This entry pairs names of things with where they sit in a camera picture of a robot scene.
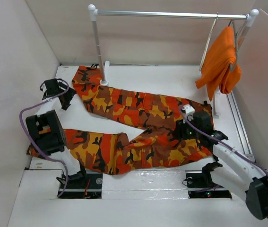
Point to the grey hanger holding cloth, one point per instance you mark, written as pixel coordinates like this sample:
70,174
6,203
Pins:
237,33

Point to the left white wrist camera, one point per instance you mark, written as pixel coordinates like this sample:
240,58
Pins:
43,87

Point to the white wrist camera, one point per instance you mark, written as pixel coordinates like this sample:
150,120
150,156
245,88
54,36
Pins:
43,87
187,112

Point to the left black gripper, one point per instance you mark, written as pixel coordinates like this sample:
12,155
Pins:
70,93

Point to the empty white hanger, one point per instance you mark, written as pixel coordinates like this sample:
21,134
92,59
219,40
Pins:
207,44

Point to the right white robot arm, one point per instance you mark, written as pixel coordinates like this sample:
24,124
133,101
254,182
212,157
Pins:
231,169

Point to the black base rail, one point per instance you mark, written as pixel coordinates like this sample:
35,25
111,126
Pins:
197,189

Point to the white foam block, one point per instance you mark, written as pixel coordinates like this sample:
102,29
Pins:
159,184

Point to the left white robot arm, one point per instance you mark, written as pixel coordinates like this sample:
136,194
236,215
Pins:
47,135

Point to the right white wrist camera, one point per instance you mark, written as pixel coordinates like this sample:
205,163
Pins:
187,112

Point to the orange camouflage trousers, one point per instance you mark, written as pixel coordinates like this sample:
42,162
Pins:
129,124

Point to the orange cloth on hanger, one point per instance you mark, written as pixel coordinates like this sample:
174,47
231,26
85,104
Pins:
215,72

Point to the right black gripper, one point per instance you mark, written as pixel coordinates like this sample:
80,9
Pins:
180,131

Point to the white metal clothes rack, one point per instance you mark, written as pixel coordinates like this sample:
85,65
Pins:
246,19

